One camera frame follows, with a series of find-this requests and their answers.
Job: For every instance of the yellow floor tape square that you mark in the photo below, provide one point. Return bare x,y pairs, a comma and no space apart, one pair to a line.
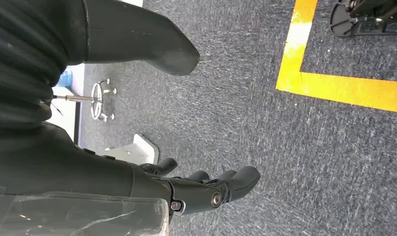
291,65

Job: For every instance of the blue bag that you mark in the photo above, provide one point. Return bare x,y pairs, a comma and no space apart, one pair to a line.
65,79

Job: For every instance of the clear plastic cover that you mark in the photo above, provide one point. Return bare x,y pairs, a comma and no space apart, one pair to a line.
71,215

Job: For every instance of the chrome stool base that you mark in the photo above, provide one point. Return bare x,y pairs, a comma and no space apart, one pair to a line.
77,98

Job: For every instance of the pale grey floor kiosk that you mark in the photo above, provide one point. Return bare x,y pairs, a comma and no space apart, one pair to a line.
136,153

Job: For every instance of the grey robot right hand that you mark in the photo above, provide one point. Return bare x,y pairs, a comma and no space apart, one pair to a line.
87,169

